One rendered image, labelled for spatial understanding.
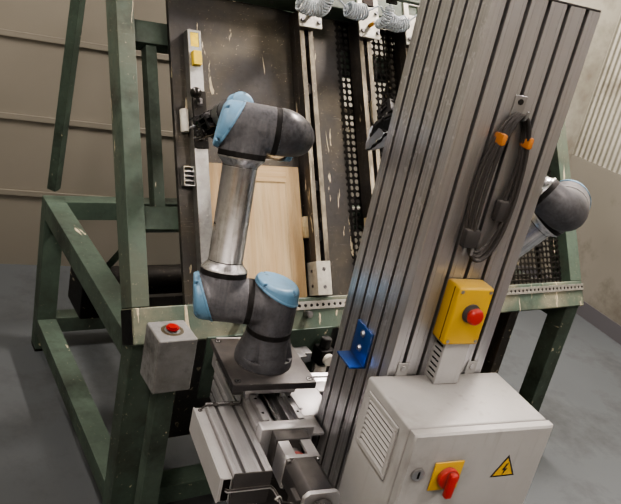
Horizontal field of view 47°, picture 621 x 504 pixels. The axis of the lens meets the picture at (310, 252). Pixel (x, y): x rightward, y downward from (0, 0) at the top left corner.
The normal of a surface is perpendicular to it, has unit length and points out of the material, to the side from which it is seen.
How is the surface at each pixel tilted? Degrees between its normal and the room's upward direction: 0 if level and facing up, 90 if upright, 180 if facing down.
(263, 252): 60
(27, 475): 0
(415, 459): 90
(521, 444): 90
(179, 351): 90
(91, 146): 90
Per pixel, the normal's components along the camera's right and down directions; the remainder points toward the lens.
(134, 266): 0.53, -0.11
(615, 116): -0.91, -0.04
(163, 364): 0.49, 0.40
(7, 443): 0.20, -0.91
